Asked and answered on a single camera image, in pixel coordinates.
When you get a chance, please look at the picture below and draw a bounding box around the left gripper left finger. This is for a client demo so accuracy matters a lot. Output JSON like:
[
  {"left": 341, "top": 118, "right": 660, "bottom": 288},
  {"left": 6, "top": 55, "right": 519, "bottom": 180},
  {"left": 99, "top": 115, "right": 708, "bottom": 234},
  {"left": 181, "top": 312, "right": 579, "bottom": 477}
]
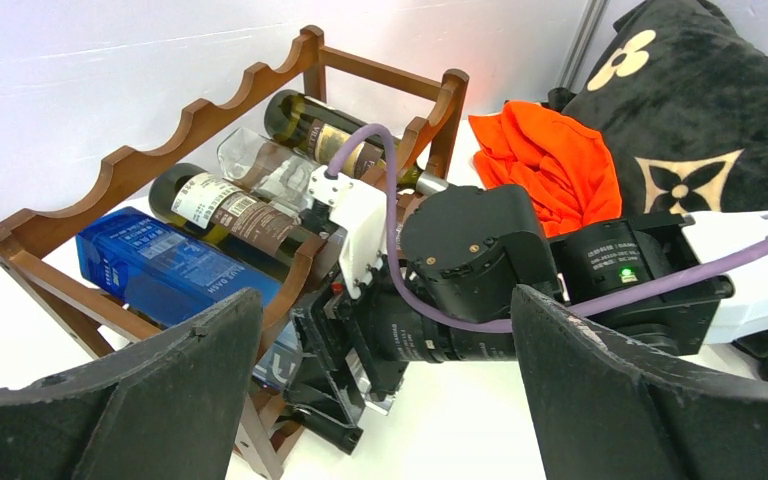
[{"left": 0, "top": 289, "right": 262, "bottom": 479}]

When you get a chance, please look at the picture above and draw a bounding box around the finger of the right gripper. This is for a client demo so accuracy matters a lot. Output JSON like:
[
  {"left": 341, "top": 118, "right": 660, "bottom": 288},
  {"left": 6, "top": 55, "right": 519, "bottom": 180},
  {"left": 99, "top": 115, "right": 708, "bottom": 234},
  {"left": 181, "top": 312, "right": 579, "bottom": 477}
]
[{"left": 283, "top": 370, "right": 365, "bottom": 455}]

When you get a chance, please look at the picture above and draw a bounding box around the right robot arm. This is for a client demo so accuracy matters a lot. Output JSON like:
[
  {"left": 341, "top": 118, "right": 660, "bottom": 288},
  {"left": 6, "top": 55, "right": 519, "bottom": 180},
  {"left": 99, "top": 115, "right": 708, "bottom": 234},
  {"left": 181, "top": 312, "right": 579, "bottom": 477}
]
[{"left": 282, "top": 181, "right": 768, "bottom": 453}]

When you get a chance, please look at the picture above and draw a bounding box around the brown wooden wine rack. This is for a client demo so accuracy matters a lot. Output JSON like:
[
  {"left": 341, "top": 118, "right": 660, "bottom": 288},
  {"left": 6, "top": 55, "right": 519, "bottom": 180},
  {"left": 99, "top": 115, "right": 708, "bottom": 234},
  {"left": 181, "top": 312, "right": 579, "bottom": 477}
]
[{"left": 0, "top": 26, "right": 469, "bottom": 479}]

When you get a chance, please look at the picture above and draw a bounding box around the blue square glass bottle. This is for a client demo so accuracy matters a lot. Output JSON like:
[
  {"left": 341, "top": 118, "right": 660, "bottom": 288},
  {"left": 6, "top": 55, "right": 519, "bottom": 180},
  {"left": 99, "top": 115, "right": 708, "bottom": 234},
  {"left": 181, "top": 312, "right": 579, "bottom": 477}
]
[{"left": 75, "top": 206, "right": 302, "bottom": 392}]

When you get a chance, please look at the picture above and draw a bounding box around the dark wine bottle silver neck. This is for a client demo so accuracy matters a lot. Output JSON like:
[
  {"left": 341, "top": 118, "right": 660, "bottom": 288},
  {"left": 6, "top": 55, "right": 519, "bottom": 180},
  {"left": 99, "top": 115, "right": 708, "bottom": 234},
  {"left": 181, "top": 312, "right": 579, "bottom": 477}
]
[{"left": 148, "top": 163, "right": 324, "bottom": 280}]

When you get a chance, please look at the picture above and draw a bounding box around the small clear glass bottle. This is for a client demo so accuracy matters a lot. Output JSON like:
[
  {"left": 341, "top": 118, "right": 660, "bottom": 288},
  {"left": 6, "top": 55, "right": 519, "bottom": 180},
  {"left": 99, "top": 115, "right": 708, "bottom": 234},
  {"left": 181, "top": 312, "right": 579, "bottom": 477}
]
[{"left": 217, "top": 128, "right": 318, "bottom": 215}]

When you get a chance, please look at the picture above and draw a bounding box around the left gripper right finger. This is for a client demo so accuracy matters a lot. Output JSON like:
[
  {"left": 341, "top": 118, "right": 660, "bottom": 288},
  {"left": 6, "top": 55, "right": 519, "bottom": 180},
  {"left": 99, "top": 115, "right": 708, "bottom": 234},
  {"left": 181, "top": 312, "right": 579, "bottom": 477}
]
[{"left": 511, "top": 285, "right": 768, "bottom": 479}]

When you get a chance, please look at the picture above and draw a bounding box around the dark wine bottle brown label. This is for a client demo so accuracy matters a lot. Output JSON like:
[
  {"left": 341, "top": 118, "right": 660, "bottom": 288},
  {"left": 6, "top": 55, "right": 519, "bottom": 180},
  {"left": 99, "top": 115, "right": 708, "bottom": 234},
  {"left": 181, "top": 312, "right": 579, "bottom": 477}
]
[{"left": 263, "top": 89, "right": 452, "bottom": 197}]

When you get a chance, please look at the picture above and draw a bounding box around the right aluminium corner post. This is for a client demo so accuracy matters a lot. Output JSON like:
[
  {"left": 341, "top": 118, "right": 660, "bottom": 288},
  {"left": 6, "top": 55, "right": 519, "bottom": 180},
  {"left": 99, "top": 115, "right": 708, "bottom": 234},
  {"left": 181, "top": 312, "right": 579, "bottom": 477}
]
[{"left": 558, "top": 0, "right": 610, "bottom": 89}]

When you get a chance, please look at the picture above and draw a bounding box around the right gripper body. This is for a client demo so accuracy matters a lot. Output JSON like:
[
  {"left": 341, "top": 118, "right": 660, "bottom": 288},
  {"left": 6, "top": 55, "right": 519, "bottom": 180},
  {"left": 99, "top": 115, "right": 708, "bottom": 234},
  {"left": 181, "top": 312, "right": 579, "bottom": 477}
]
[{"left": 291, "top": 272, "right": 516, "bottom": 414}]

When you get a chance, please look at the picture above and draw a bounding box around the orange cloth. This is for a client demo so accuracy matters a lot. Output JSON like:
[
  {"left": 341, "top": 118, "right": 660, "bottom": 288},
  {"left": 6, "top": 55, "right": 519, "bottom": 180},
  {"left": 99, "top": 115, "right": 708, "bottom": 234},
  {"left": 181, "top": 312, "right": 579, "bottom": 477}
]
[{"left": 468, "top": 101, "right": 623, "bottom": 237}]

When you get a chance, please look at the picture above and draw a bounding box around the black floral blanket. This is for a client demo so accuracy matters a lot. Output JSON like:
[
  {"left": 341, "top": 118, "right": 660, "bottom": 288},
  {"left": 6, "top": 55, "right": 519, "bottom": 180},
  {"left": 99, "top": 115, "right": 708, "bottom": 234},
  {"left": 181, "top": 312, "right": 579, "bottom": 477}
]
[{"left": 546, "top": 0, "right": 768, "bottom": 389}]

